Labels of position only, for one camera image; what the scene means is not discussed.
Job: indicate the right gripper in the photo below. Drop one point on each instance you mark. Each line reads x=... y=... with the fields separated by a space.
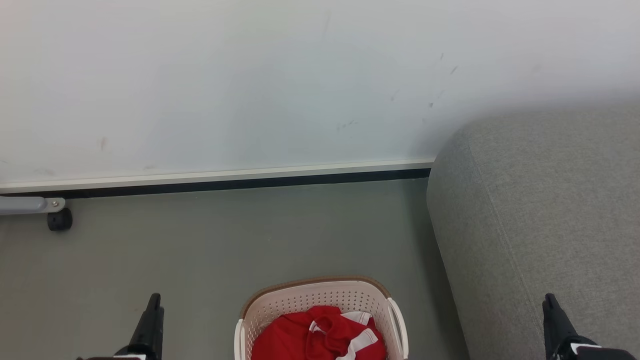
x=600 y=353

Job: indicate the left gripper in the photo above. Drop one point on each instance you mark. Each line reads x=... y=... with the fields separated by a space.
x=131 y=357

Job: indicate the red shirt with white print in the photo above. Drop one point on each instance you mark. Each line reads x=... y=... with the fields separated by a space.
x=295 y=337

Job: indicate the grey fabric sofa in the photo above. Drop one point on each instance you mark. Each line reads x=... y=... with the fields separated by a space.
x=550 y=210

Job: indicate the black caster wheel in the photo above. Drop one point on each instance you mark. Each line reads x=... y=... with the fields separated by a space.
x=60 y=220

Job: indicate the cream perforated laundry basket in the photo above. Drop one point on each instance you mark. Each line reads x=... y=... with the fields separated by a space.
x=300 y=297

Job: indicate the grey metal stand leg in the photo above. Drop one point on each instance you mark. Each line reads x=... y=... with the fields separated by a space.
x=25 y=205

